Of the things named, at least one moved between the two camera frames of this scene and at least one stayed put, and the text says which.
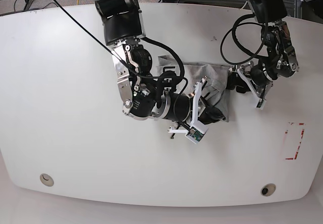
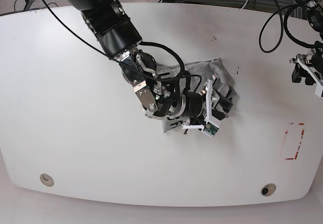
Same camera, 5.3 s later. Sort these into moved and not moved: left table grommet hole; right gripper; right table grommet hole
Moved: right gripper
Not moved: right table grommet hole; left table grommet hole
